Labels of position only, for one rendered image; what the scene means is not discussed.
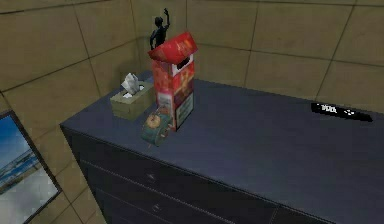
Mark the framed sky picture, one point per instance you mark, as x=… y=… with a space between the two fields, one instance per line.
x=20 y=173

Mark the black remote control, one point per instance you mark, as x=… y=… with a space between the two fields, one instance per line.
x=340 y=112

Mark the olive green tissue box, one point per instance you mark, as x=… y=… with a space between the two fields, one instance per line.
x=131 y=101

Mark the red cereal box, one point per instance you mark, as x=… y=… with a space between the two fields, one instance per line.
x=175 y=80

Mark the black human figure statue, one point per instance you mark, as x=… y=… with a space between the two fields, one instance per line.
x=159 y=31

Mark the dark blue chest of drawers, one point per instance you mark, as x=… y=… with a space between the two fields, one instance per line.
x=253 y=156

